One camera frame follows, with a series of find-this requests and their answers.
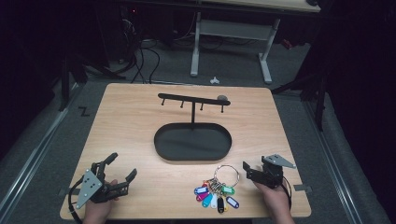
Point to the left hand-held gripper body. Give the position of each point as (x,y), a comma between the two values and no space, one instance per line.
(88,186)

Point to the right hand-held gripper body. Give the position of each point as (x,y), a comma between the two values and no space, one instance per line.
(269,174)

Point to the black key rack with tray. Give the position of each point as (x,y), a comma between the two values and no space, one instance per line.
(193,141)

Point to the person's left hand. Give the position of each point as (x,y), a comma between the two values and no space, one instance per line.
(97,211)

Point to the person's right hand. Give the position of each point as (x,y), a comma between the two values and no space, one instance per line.
(275,202)

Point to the grey tape strip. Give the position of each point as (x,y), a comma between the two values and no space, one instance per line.
(302,188)

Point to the small grey object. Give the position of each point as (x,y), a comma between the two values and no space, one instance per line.
(222,97)

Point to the small white object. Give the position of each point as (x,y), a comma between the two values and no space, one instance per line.
(214,81)

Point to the black metal stand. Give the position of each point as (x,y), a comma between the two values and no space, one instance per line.
(311,90)
(73,74)

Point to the desk with white legs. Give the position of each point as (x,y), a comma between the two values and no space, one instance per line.
(232,29)

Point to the aluminium rail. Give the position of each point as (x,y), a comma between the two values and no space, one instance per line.
(334,165)
(29,161)

